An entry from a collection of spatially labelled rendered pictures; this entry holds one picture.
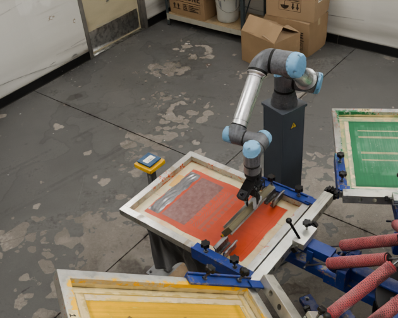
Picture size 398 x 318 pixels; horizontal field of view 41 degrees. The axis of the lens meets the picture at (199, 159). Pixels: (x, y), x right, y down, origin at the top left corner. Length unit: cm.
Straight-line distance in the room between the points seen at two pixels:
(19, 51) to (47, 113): 74
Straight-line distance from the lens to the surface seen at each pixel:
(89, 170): 469
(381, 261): 217
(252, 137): 238
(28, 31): 594
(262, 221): 263
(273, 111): 298
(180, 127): 501
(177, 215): 269
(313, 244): 242
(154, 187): 283
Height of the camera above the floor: 281
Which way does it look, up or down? 38 degrees down
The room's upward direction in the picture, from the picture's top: 6 degrees counter-clockwise
